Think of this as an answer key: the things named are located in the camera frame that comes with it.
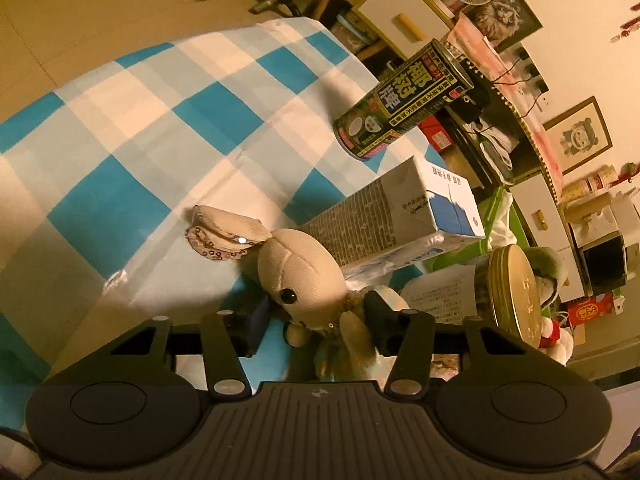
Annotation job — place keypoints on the framed cartoon picture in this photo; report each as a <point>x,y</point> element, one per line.
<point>580,137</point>

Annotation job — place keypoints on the red gift bag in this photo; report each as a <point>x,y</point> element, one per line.
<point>592,311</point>

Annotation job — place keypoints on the grey plush toy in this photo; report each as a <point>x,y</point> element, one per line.
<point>547,270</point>

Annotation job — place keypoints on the black microwave oven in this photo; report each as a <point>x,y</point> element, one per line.
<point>602,262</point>

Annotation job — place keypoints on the red box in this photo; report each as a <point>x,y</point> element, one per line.
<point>439,132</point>

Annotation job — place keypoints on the blue white checked blanket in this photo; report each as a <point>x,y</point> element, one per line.
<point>150,110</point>

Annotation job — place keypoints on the glass jar with gold lid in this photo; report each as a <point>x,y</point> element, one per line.
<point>515,295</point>

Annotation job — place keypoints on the low wooden drawer cabinet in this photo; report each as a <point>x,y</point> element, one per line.
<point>400,5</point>

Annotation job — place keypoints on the white blue milk carton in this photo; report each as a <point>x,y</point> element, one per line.
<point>400,210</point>

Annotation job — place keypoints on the framed raccoon picture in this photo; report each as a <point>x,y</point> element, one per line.
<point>505,12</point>

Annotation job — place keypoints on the tall green drink can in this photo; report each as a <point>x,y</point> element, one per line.
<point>400,102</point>

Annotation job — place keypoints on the pile of folded clothes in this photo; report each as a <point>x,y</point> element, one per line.
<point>497,145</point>

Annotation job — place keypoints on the green plastic bin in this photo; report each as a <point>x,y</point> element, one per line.
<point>452,260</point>

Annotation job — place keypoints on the small santa plush toy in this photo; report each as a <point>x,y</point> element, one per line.
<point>556,336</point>

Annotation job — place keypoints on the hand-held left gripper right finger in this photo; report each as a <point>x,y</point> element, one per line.
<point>380,320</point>

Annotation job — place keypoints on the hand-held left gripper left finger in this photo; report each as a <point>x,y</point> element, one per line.
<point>257,322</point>

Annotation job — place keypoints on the cardboard tubes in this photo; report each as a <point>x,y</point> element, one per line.
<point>592,192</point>

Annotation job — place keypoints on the beige plush rabbit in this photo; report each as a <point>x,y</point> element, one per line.
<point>300,280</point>

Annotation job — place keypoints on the pink table runner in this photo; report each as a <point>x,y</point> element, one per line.
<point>492,57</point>

